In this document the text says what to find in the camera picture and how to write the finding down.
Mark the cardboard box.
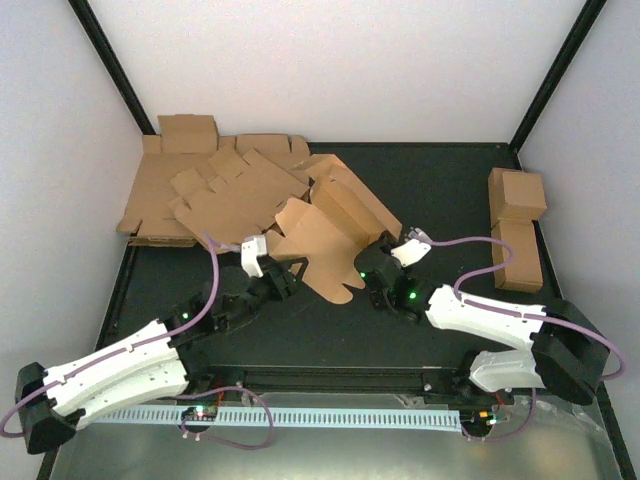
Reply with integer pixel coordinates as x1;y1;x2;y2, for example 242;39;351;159
266;154;402;305
488;168;547;225
491;220;543;293

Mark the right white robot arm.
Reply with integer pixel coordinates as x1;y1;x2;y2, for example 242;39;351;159
354;239;612;405

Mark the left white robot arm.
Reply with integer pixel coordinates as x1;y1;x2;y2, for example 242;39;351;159
15;258;308;455

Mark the stack of flat cardboard blanks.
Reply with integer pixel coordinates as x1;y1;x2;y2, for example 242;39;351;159
117;114;310;251

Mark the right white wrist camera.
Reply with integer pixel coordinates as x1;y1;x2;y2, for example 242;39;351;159
391;228;433;268

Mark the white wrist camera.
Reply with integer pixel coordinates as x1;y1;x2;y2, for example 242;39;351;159
240;235;268;278
391;228;433;268

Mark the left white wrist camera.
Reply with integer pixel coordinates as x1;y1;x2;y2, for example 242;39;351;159
240;235;268;278

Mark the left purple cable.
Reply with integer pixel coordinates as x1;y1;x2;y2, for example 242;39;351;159
0;230;275;450

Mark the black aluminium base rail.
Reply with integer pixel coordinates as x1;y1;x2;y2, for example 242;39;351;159
179;363;601;401

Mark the light blue slotted cable duct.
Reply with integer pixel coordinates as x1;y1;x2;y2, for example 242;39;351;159
96;405;462;433

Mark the left black frame post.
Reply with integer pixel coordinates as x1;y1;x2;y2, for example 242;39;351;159
68;0;156;135

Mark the black frame post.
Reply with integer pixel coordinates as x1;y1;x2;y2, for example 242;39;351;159
68;0;156;135
509;0;607;153

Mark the right black frame post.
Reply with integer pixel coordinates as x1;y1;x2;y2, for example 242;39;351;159
509;0;607;153

